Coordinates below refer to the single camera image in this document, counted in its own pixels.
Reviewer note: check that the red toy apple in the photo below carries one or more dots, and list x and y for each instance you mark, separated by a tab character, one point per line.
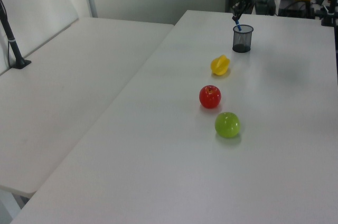
210	96

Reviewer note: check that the black mesh pen cup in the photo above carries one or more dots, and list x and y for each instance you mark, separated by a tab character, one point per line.
242	40

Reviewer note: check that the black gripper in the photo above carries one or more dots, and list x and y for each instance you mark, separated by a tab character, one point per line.
240	3

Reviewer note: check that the black camera pole with base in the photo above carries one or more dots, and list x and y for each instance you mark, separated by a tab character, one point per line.
11	41

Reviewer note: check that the white partition panel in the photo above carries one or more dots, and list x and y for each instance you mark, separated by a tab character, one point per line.
39	10

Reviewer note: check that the green toy apple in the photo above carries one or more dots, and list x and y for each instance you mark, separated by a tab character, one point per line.
227	124

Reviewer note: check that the white side table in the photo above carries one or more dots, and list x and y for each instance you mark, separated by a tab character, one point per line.
66	81

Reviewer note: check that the yellow toy starfruit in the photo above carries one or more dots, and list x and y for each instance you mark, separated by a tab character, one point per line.
220	65

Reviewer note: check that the blue capped white marker pen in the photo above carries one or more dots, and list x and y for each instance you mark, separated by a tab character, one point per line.
238	26

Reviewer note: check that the black camera clamp stand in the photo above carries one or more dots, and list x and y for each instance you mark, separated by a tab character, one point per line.
329	10

